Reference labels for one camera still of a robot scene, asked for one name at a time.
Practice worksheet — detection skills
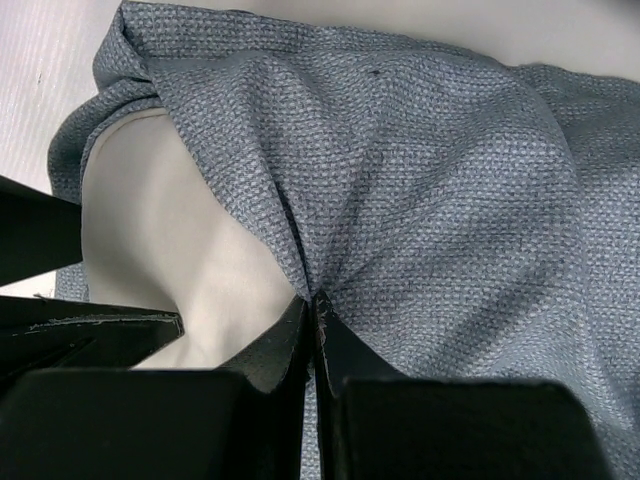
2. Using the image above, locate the white pillow yellow edge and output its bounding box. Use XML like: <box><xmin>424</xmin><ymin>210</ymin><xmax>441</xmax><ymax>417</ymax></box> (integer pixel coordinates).
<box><xmin>81</xmin><ymin>109</ymin><xmax>294</xmax><ymax>369</ymax></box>

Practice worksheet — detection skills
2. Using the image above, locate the blue whale-print pillowcase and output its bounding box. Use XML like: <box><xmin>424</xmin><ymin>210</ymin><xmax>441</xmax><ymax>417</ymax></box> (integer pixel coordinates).
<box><xmin>47</xmin><ymin>0</ymin><xmax>640</xmax><ymax>480</ymax></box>

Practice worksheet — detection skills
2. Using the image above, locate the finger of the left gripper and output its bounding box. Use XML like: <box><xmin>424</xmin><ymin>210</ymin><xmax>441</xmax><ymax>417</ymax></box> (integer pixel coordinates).
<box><xmin>1</xmin><ymin>177</ymin><xmax>82</xmax><ymax>285</ymax></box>
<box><xmin>1</xmin><ymin>296</ymin><xmax>184</xmax><ymax>380</ymax></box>

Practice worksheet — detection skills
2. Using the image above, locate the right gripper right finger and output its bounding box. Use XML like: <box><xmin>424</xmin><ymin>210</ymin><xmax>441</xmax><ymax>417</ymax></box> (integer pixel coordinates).
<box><xmin>312</xmin><ymin>290</ymin><xmax>639</xmax><ymax>479</ymax></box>

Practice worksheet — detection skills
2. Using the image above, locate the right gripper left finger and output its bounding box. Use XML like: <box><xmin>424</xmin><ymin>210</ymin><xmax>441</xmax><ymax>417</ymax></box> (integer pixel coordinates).
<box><xmin>1</xmin><ymin>300</ymin><xmax>308</xmax><ymax>479</ymax></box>

